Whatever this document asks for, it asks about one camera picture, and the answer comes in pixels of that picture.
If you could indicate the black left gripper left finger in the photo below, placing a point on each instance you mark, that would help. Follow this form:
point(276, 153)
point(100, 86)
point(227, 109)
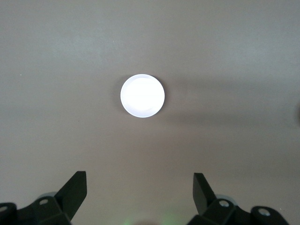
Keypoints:
point(70, 199)

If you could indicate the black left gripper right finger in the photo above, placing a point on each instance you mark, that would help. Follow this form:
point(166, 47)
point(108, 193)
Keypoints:
point(204, 199)

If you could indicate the white round plate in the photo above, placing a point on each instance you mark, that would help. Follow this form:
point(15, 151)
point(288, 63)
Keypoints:
point(142, 96)

